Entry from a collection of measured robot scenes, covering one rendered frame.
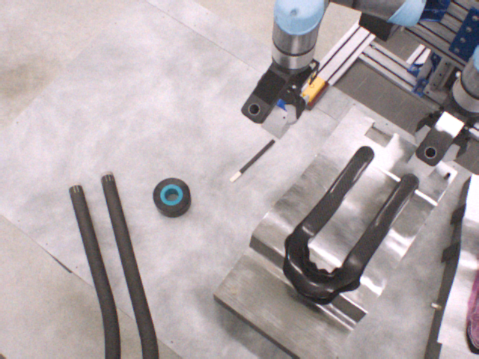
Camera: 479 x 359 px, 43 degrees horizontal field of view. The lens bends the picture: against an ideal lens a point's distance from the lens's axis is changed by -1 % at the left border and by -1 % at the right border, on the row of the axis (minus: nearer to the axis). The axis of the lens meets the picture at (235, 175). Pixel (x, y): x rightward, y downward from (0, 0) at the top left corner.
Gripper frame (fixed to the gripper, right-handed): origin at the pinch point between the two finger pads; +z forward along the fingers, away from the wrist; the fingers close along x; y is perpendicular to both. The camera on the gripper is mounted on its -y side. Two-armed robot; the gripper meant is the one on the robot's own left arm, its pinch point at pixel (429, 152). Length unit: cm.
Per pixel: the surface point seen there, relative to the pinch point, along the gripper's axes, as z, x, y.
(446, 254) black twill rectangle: 10.8, -14.8, -12.0
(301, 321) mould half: 8.1, 1.9, -42.1
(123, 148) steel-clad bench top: 15, 56, -33
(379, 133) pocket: 7.1, 11.0, 1.4
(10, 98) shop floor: 97, 139, -20
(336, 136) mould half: 4.7, 17.8, -6.3
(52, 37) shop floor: 96, 145, 10
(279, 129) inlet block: -0.7, 27.2, -14.8
